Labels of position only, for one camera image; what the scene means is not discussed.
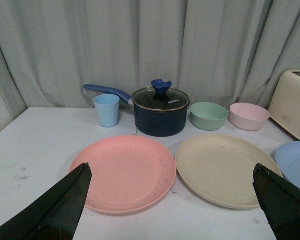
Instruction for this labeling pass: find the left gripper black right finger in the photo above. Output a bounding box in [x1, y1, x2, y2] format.
[253, 163, 300, 240]

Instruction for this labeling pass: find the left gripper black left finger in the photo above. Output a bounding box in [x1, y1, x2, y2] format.
[0, 163, 92, 240]

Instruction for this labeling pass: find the blue plate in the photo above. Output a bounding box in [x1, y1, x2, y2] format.
[275, 141, 300, 189]

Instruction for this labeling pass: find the pink plate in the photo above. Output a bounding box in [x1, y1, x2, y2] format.
[69, 135, 177, 216]

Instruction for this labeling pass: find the beige plate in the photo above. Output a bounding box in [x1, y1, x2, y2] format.
[175, 134, 283, 210]

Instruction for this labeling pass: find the pink bowl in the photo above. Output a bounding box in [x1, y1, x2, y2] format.
[229, 102, 271, 131]

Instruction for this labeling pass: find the cream toaster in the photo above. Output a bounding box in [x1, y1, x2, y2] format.
[268, 70, 300, 140]

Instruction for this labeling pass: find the green bowl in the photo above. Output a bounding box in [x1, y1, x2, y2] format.
[190, 102, 229, 131]

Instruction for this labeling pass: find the light blue cup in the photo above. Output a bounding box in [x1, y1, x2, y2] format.
[93, 94, 120, 128]

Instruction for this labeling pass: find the dark blue saucepan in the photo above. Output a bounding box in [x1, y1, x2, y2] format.
[83, 84, 189, 137]

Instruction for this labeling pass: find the glass pot lid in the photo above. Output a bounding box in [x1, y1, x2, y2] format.
[132, 79, 190, 112]

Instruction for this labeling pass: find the grey curtain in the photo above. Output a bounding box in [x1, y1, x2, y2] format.
[0, 0, 300, 131]

